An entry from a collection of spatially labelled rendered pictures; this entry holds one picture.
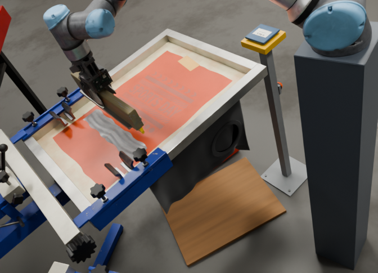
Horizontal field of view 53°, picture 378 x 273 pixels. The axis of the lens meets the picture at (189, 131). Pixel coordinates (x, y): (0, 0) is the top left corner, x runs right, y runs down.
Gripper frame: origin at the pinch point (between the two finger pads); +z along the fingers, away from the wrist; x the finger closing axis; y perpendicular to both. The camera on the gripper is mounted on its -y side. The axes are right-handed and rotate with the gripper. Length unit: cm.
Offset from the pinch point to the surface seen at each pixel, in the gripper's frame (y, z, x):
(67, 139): -14.0, 13.4, -17.2
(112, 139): 3.2, 13.1, -6.4
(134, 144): 13.1, 12.9, -2.7
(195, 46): -5.8, 10.1, 45.1
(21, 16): -429, 107, 64
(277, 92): 14, 44, 67
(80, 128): -14.9, 13.4, -10.8
